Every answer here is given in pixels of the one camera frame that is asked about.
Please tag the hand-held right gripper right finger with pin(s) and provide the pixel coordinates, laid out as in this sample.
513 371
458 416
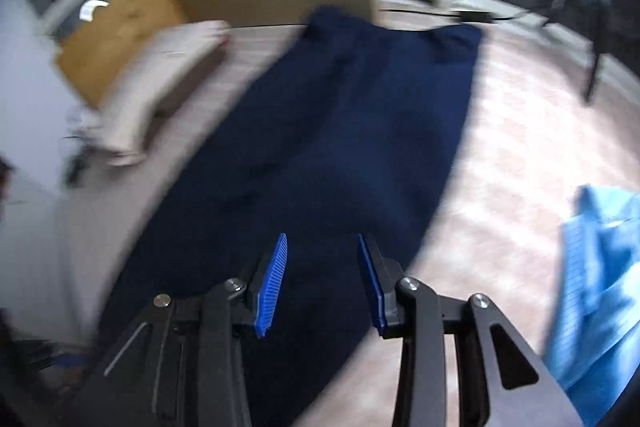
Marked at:
372 287

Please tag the navy blue garment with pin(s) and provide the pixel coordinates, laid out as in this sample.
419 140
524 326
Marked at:
325 132

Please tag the brown cardboard box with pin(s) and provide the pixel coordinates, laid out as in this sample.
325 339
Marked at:
120 27

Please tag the black tripod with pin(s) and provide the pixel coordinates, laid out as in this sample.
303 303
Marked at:
595 72

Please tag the light blue garment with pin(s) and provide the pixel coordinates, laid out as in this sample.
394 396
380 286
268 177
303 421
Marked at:
595 297

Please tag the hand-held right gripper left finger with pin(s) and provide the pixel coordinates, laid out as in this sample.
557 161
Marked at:
272 287

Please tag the beige folded cloth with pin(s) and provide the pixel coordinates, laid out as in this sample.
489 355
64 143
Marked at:
160 72

